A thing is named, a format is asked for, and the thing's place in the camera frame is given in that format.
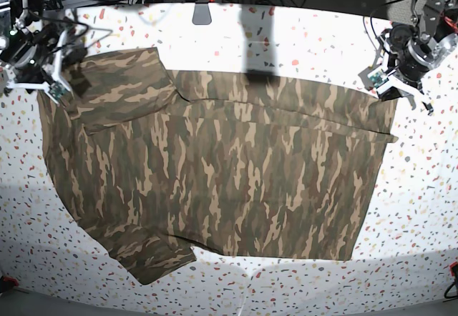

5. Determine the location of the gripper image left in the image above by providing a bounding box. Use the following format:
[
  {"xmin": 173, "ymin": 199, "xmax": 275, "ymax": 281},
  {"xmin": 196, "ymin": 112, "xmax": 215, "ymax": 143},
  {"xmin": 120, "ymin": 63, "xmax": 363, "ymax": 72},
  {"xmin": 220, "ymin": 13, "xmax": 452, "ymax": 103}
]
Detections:
[{"xmin": 1, "ymin": 26, "xmax": 89, "ymax": 97}]

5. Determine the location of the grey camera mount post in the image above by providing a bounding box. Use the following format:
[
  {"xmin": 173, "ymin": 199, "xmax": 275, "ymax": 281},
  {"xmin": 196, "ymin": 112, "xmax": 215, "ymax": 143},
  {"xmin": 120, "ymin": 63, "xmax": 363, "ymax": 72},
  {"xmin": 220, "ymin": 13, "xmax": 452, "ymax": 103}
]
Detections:
[{"xmin": 192, "ymin": 1, "xmax": 212, "ymax": 26}]

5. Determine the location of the red clamp corner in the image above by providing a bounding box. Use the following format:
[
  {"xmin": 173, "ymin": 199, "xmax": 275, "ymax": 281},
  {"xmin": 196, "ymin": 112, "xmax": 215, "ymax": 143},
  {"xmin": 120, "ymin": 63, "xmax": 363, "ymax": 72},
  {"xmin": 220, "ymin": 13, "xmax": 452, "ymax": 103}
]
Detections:
[
  {"xmin": 0, "ymin": 276, "xmax": 19, "ymax": 294},
  {"xmin": 449, "ymin": 262, "xmax": 458, "ymax": 280}
]

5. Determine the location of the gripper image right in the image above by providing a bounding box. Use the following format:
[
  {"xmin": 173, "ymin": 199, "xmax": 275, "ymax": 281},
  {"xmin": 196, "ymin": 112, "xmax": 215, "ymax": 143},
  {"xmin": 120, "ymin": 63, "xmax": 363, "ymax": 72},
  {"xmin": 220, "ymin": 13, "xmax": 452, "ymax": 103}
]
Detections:
[{"xmin": 377, "ymin": 24, "xmax": 435, "ymax": 116}]

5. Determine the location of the red clamp right corner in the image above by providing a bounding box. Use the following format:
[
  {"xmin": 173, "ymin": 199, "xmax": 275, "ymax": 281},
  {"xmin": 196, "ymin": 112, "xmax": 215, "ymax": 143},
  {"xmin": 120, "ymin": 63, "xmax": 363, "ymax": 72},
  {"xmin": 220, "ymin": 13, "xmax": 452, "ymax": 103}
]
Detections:
[{"xmin": 449, "ymin": 262, "xmax": 458, "ymax": 280}]

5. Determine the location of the camouflage T-shirt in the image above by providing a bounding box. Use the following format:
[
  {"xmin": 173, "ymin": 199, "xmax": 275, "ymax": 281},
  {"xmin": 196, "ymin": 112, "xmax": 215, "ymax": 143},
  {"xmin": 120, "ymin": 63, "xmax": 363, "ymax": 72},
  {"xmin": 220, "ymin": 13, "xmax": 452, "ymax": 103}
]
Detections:
[{"xmin": 37, "ymin": 49, "xmax": 396, "ymax": 285}]

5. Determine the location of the red clamp left corner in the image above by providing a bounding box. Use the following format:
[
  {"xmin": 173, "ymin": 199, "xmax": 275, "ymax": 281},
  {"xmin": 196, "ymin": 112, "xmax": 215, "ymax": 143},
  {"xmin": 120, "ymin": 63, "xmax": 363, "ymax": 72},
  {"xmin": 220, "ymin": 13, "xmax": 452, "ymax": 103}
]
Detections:
[{"xmin": 0, "ymin": 276, "xmax": 19, "ymax": 294}]

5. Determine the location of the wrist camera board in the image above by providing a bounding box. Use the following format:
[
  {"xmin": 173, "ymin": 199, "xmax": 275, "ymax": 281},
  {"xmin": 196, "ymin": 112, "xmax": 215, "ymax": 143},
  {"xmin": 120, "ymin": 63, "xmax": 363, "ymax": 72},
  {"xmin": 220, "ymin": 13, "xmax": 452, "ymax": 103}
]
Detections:
[
  {"xmin": 359, "ymin": 66, "xmax": 387, "ymax": 91},
  {"xmin": 45, "ymin": 82, "xmax": 72, "ymax": 104}
]

